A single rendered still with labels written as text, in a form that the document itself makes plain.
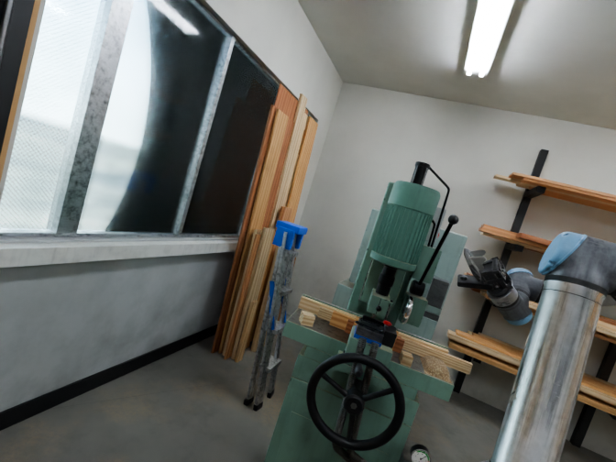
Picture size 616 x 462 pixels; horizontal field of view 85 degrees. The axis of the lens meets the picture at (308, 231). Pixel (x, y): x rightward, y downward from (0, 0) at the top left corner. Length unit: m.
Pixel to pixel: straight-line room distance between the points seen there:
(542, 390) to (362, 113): 3.36
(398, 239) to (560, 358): 0.59
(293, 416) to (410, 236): 0.77
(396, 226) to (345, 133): 2.72
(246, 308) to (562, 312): 2.12
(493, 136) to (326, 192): 1.73
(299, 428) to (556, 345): 0.88
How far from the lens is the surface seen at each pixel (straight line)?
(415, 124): 3.79
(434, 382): 1.29
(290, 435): 1.43
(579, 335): 0.93
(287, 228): 2.07
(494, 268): 1.31
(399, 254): 1.24
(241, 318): 2.69
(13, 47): 1.48
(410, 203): 1.24
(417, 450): 1.32
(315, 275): 3.83
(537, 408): 0.92
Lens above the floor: 1.34
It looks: 5 degrees down
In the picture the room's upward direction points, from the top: 17 degrees clockwise
